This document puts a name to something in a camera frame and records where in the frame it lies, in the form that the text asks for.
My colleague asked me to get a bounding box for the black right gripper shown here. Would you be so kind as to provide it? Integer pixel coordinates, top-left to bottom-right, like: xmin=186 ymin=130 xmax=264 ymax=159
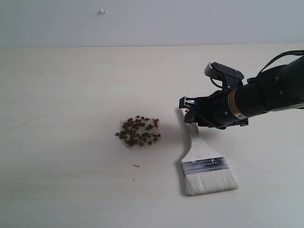
xmin=179 ymin=89 xmax=249 ymax=130

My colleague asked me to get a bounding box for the white wooden paint brush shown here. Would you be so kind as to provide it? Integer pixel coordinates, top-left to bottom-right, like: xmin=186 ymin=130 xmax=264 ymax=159
xmin=181 ymin=123 xmax=239 ymax=196

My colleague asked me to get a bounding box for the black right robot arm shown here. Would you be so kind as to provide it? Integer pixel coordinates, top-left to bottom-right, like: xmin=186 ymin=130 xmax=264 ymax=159
xmin=179 ymin=50 xmax=304 ymax=130

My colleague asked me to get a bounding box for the brown beans and crumbs pile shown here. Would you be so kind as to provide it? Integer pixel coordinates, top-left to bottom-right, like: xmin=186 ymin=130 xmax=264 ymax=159
xmin=115 ymin=115 xmax=162 ymax=149

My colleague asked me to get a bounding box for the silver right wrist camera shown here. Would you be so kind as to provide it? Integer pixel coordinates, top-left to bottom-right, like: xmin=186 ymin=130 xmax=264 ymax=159
xmin=204 ymin=62 xmax=216 ymax=78

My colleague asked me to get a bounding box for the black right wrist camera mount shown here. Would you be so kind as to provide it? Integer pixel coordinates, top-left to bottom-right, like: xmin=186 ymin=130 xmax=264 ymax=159
xmin=209 ymin=62 xmax=244 ymax=90

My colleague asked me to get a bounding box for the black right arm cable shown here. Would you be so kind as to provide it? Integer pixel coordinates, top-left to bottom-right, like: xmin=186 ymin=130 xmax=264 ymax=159
xmin=247 ymin=49 xmax=304 ymax=83

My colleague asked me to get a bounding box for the small white wall plug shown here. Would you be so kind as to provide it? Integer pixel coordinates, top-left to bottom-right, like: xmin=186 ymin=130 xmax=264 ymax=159
xmin=98 ymin=9 xmax=106 ymax=15

